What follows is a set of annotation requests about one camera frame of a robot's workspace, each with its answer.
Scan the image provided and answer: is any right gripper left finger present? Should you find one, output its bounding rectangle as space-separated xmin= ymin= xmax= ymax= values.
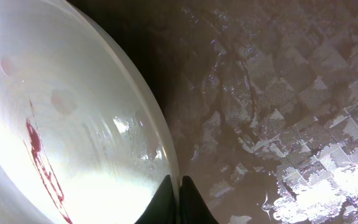
xmin=135 ymin=175 xmax=176 ymax=224

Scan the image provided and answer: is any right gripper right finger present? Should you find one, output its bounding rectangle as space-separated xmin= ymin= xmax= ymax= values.
xmin=180 ymin=175 xmax=218 ymax=224

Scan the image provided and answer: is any pale green plate stained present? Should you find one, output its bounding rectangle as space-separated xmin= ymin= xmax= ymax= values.
xmin=0 ymin=0 xmax=180 ymax=223

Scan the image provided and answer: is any large brown serving tray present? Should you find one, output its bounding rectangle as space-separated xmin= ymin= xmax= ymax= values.
xmin=74 ymin=0 xmax=358 ymax=223

